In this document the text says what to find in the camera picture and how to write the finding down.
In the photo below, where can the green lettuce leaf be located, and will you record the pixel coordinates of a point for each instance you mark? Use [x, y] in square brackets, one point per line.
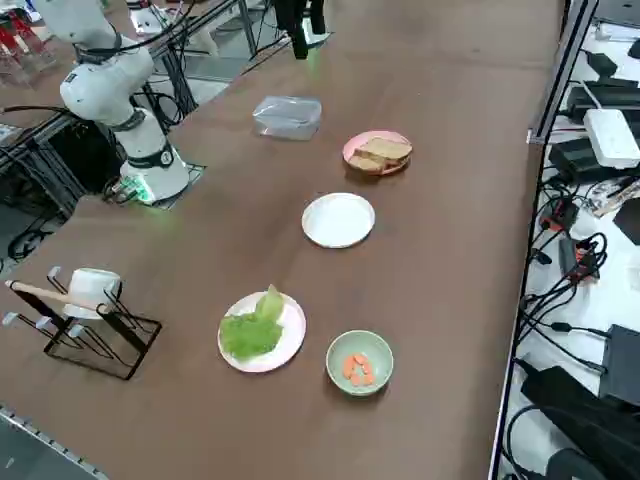
[250, 335]

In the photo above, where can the green bowl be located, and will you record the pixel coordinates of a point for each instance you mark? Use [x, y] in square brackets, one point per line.
[340, 350]

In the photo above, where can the orange carrot slice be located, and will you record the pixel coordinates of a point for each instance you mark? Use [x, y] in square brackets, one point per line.
[356, 380]
[369, 377]
[360, 361]
[348, 366]

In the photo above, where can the pink round plate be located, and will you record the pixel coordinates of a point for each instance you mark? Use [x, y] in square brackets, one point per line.
[380, 135]
[290, 345]

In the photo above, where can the white round plate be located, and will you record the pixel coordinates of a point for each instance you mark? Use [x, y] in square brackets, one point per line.
[337, 220]

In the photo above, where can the clear plastic container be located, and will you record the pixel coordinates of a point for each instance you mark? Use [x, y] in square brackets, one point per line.
[285, 120]

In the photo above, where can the small black adapter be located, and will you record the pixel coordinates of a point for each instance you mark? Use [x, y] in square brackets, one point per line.
[600, 62]

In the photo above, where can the black power adapter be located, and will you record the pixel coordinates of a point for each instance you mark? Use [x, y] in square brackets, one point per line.
[575, 155]

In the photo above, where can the black flat box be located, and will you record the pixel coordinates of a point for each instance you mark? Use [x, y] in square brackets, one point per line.
[600, 97]

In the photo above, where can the black red electronic device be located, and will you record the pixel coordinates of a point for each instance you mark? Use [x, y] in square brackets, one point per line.
[560, 215]

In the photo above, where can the white power strip box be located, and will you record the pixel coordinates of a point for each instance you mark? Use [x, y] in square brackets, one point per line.
[612, 135]

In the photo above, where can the white cup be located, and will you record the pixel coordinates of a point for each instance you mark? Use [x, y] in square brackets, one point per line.
[85, 285]

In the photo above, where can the wooden stick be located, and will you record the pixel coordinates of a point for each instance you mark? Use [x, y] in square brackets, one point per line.
[50, 295]

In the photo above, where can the black bag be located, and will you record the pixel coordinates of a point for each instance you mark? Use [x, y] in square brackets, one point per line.
[575, 420]

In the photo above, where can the aluminium frame post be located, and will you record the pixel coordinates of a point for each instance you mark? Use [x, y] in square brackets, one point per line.
[557, 80]

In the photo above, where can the grey aluminium rail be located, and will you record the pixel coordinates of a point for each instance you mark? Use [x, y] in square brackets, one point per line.
[30, 435]

